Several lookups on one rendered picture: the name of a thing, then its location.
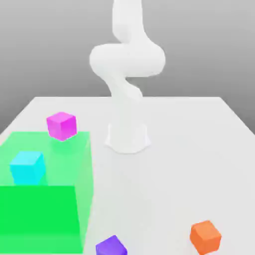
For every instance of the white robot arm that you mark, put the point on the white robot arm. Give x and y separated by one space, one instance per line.
127 59

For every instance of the small magenta cube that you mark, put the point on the small magenta cube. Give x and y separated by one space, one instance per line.
61 126

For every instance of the small cyan cube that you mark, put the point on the small cyan cube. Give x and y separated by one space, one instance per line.
27 168

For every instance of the small purple cube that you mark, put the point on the small purple cube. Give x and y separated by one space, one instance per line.
111 246

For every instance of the small orange cube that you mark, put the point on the small orange cube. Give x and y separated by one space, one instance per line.
205 237

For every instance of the large green box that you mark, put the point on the large green box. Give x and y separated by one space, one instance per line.
37 217

